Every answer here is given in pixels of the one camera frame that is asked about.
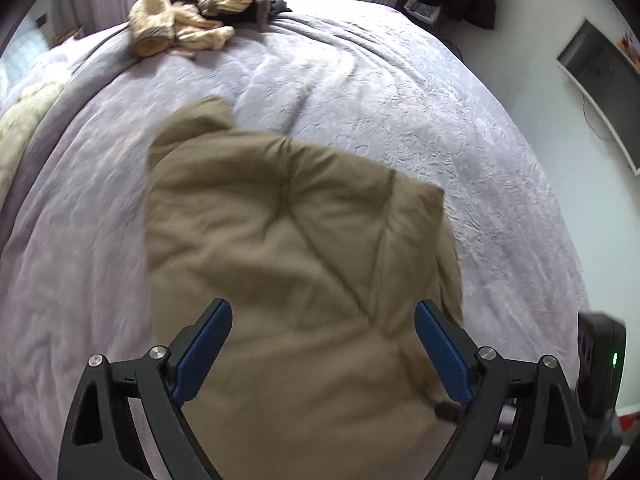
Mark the pile of beige striped clothes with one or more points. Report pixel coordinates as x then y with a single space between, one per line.
185 10

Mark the grey quilted headboard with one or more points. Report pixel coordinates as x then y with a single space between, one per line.
25 47

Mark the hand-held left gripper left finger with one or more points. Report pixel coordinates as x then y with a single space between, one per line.
202 355

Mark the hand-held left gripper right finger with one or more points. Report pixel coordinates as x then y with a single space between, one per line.
442 355

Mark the dark grey garment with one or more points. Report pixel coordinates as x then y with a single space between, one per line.
272 7

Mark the bed with lavender cover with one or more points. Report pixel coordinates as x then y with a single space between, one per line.
400 110

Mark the wall-mounted screen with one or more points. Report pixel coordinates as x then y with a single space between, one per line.
600 75

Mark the khaki puffer jacket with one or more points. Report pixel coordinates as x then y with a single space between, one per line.
300 240

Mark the small printed box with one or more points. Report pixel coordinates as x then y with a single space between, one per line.
422 9

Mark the cream quilted garment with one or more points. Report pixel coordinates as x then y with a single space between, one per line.
20 130

